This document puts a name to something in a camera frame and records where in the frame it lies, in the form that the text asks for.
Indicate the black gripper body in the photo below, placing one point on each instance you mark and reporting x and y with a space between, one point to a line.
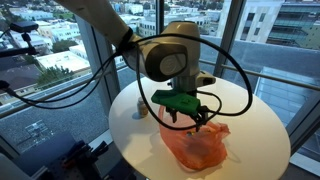
183 119

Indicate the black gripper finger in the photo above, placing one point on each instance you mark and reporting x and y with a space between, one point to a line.
174 116
198 125

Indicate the orange plastic bag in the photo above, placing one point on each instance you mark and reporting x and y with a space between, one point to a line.
197 150

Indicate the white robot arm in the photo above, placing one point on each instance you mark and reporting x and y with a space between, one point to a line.
170 56

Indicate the small white pill bottle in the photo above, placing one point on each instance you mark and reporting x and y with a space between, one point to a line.
142 108

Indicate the black equipment base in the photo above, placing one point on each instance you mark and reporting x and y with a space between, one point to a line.
63 158

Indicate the metal window handrail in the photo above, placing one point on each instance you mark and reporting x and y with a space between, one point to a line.
84 81

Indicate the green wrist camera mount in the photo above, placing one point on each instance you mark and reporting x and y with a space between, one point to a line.
181 102

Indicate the round white pedestal table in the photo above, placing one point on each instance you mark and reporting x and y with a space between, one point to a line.
258 147

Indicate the black camera on stand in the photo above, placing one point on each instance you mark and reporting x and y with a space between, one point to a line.
24 28

